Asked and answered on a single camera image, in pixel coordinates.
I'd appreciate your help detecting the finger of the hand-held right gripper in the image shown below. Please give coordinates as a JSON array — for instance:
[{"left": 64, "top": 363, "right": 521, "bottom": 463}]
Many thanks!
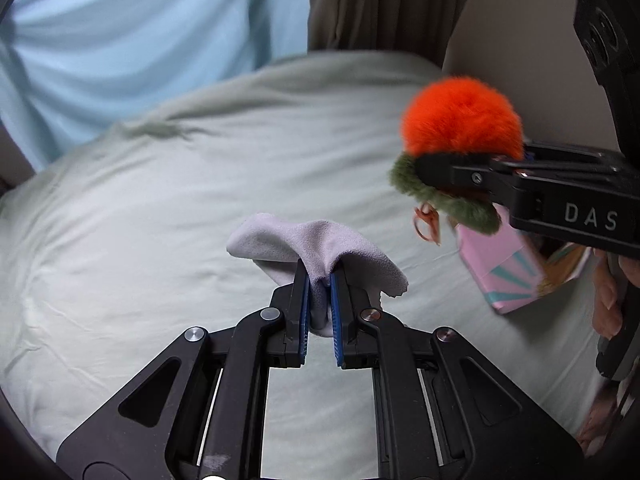
[
  {"left": 416, "top": 152, "right": 517, "bottom": 205},
  {"left": 522, "top": 140, "right": 627, "bottom": 164}
]

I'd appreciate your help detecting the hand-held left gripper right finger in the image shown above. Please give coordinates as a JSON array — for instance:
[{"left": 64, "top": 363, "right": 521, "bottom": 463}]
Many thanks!
[{"left": 329, "top": 266, "right": 586, "bottom": 480}]

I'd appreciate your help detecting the brown curtain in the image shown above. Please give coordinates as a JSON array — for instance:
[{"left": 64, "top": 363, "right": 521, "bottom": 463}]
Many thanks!
[{"left": 306, "top": 0, "right": 476, "bottom": 69}]

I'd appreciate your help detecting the light blue hanging cloth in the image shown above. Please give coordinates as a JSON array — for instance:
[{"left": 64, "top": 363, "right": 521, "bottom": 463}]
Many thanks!
[{"left": 0, "top": 0, "right": 312, "bottom": 173}]

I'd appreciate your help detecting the cardboard box with pastel print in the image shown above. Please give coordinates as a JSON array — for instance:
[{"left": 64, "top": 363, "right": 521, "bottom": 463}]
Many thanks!
[{"left": 457, "top": 222, "right": 594, "bottom": 317}]

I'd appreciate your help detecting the light grey cloth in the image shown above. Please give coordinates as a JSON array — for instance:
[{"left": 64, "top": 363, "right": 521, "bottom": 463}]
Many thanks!
[{"left": 226, "top": 212, "right": 410, "bottom": 339}]

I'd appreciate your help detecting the pink cloth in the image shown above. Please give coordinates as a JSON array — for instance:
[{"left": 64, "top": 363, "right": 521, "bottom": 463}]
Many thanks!
[{"left": 577, "top": 387, "right": 626, "bottom": 457}]

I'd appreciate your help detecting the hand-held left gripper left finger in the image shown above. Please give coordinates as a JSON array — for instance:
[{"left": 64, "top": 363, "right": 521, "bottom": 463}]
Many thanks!
[{"left": 56, "top": 259, "right": 311, "bottom": 480}]

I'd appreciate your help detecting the orange furry pompom keychain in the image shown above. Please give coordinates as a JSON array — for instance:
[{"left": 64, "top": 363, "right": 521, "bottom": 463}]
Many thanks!
[{"left": 390, "top": 76, "right": 527, "bottom": 247}]

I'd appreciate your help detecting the pale green bed sheet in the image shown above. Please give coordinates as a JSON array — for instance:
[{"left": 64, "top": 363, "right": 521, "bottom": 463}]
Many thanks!
[{"left": 0, "top": 52, "right": 617, "bottom": 480}]

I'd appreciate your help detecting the person's right hand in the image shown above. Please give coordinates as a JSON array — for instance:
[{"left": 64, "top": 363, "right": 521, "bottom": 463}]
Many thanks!
[{"left": 592, "top": 252, "right": 629, "bottom": 340}]

